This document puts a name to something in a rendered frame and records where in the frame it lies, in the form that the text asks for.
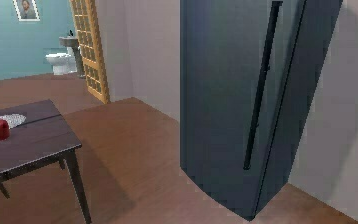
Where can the dark grey fridge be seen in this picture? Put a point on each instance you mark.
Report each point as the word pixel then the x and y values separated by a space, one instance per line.
pixel 217 100

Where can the white toilet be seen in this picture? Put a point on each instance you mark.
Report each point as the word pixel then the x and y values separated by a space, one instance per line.
pixel 58 61

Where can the light wooden lattice door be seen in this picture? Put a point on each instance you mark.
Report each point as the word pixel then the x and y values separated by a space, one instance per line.
pixel 90 46

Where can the framed portrait picture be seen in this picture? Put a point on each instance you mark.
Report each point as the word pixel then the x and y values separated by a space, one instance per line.
pixel 26 9

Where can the grey pedestal sink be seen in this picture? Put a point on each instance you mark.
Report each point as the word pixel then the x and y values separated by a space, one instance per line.
pixel 74 50

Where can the dark wooden table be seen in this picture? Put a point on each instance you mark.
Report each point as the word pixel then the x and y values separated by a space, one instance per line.
pixel 33 136

